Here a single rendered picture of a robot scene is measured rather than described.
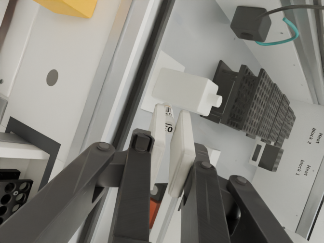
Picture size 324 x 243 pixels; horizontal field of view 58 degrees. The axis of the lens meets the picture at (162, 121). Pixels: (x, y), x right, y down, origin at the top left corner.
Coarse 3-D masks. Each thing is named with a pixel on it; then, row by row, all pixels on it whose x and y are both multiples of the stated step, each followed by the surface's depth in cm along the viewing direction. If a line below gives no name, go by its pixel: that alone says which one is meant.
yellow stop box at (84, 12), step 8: (40, 0) 33; (48, 0) 32; (56, 0) 31; (64, 0) 31; (72, 0) 31; (80, 0) 32; (88, 0) 33; (96, 0) 34; (48, 8) 36; (56, 8) 34; (64, 8) 33; (72, 8) 32; (80, 8) 32; (88, 8) 33; (80, 16) 34; (88, 16) 34
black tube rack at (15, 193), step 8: (0, 176) 36; (8, 176) 37; (16, 176) 37; (0, 184) 32; (8, 184) 35; (16, 184) 34; (0, 192) 33; (8, 192) 34; (16, 192) 34; (24, 192) 35; (0, 200) 33; (8, 200) 34; (24, 200) 36; (0, 208) 37; (8, 208) 34; (0, 216) 34; (8, 216) 34; (0, 224) 34
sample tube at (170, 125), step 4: (164, 104) 26; (168, 104) 26; (168, 108) 24; (168, 112) 24; (172, 112) 24; (168, 116) 23; (172, 116) 23; (168, 120) 22; (172, 120) 22; (168, 124) 22; (172, 124) 22; (168, 128) 22; (172, 128) 22; (168, 132) 22; (172, 132) 22
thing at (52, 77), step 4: (52, 72) 36; (56, 72) 36; (48, 76) 37; (52, 76) 36; (56, 76) 36; (48, 80) 37; (52, 80) 36; (56, 80) 36; (48, 84) 36; (52, 84) 36
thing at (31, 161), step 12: (0, 132) 37; (0, 144) 33; (12, 144) 34; (24, 144) 36; (0, 156) 32; (12, 156) 33; (24, 156) 34; (36, 156) 36; (48, 156) 37; (0, 168) 39; (12, 168) 40; (24, 168) 42; (36, 168) 41; (36, 180) 41; (36, 192) 40
